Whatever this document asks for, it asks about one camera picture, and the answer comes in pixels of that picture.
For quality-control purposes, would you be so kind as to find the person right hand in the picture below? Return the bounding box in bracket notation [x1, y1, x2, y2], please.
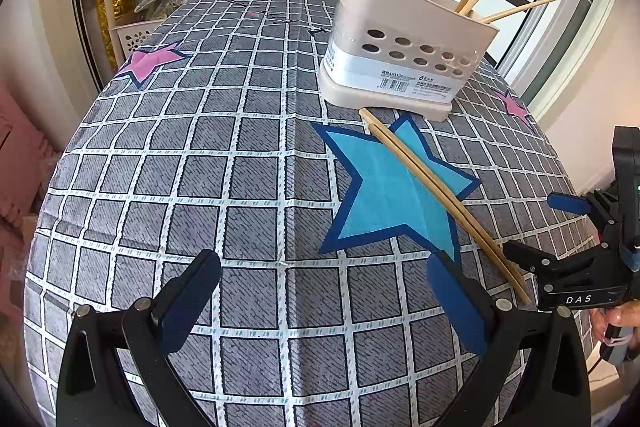
[589, 300, 640, 347]

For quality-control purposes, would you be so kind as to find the plain wooden chopstick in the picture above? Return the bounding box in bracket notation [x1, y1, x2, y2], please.
[358, 107, 533, 307]
[372, 123, 532, 293]

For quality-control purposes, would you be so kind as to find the pink stool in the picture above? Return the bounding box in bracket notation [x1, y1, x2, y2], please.
[0, 87, 60, 234]

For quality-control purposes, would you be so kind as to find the beige utensil holder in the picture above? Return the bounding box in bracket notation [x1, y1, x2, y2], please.
[318, 0, 499, 121]

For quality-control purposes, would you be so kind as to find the grey checkered tablecloth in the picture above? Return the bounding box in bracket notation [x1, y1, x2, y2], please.
[22, 0, 601, 427]

